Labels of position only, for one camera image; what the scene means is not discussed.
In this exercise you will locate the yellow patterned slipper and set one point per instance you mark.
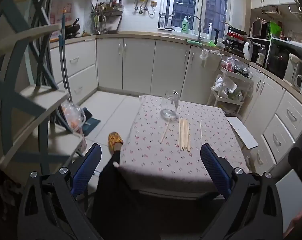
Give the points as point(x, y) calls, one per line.
point(115, 140)

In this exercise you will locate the microwave oven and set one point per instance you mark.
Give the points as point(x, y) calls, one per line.
point(258, 28)

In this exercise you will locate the white plastic jug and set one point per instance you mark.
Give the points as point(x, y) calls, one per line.
point(247, 51)

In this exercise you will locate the cream kitchen base cabinets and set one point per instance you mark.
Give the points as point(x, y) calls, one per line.
point(138, 62)

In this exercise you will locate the metal dish rack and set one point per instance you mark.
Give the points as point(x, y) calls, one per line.
point(111, 22)

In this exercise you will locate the kitchen window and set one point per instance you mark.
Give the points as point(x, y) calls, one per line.
point(183, 2)

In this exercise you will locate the white electric kettle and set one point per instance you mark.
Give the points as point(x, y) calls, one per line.
point(293, 67)

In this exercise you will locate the clear bag with orange contents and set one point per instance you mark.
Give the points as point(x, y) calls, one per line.
point(72, 115)

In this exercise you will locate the white spray bottle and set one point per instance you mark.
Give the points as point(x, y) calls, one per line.
point(210, 31)

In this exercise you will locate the chrome kitchen faucet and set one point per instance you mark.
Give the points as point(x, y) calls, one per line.
point(199, 25)

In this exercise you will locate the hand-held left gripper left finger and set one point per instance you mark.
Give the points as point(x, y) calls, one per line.
point(87, 170)

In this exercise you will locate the white rolling trolley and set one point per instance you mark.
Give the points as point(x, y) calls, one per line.
point(232, 75)

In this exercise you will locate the person's leg in black trousers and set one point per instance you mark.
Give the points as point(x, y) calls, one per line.
point(116, 200)

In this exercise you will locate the single wooden chopstick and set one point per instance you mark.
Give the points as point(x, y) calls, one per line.
point(201, 132)
point(165, 131)

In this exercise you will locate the white plastic stool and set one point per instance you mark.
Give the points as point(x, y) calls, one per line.
point(243, 133)

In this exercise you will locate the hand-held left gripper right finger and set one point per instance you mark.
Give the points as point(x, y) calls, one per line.
point(214, 170)

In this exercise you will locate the black wok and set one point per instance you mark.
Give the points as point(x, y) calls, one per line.
point(72, 28)

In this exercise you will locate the bright green bag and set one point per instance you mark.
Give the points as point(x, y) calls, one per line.
point(274, 28)

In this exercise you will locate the cherry print tablecloth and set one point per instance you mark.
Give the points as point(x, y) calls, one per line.
point(153, 162)

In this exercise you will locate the green dish soap bottle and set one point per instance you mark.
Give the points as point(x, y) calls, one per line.
point(184, 26)

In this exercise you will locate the clear hanging plastic bag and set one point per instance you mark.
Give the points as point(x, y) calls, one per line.
point(208, 55)

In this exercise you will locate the green cleaning cloth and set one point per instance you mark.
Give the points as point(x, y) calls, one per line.
point(193, 42)

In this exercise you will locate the blue dustpan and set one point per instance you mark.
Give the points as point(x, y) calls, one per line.
point(92, 122)

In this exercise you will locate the person's right forearm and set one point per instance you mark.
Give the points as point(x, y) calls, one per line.
point(294, 226)

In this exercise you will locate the pink wall poster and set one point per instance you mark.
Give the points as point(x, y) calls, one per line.
point(57, 12)

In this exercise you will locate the black countertop oven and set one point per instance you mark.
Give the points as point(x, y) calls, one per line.
point(278, 60)

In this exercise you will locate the white plastic bag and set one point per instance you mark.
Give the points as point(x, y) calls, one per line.
point(223, 85)

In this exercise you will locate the bundle of wooden chopsticks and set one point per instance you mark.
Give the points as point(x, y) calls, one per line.
point(184, 135)

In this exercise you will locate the row of seasoning bottles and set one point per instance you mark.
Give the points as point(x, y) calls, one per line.
point(111, 3)

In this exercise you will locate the stack of pans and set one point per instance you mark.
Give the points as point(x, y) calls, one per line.
point(234, 41)

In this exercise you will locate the clear plastic bottle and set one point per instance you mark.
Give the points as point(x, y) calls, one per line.
point(261, 56)

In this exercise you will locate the clear glass jar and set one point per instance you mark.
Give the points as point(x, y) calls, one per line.
point(169, 105)

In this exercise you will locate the grey blue shelf unit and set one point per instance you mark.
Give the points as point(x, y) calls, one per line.
point(41, 97)

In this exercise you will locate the black tap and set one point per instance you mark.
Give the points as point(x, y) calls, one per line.
point(217, 37)

